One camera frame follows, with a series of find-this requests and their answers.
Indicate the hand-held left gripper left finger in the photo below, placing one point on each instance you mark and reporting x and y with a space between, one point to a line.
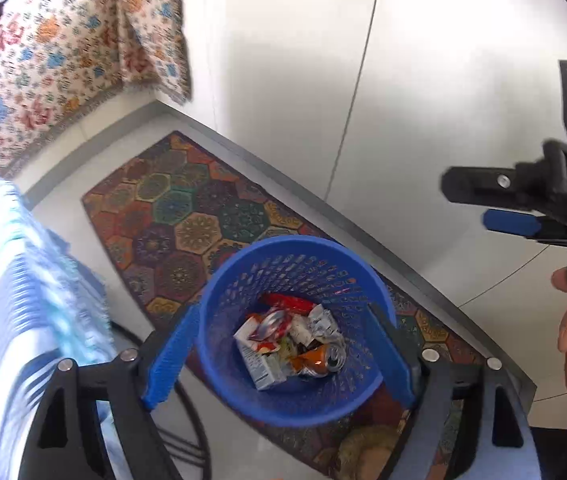
171 360

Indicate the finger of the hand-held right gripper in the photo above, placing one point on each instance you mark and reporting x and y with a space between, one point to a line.
508 222
483 187

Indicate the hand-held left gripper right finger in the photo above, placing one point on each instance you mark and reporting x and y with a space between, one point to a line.
393 360

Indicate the blue plastic basket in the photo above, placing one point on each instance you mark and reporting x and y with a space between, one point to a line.
223 360

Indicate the orange drink can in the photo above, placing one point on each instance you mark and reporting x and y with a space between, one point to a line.
313 357

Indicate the silver foil packet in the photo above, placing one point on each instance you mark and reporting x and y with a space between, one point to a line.
321 322

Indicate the white green drink carton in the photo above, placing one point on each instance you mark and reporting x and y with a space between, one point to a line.
258 367

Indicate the red white packet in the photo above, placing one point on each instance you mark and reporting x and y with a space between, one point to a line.
271 327

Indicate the clear printed plastic wrapper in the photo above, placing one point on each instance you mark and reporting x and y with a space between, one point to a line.
288 352

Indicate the red plastic bag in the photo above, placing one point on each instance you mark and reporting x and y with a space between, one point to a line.
288 302

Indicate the hexagon patterned rug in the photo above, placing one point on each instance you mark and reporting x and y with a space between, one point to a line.
188 210

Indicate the blue striped tablecloth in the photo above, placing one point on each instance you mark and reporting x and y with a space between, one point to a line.
13 285

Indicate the wide floral patterned cloth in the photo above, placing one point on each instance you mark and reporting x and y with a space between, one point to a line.
38 60

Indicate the narrow floral patterned cloth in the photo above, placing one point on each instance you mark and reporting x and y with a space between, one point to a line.
153 20

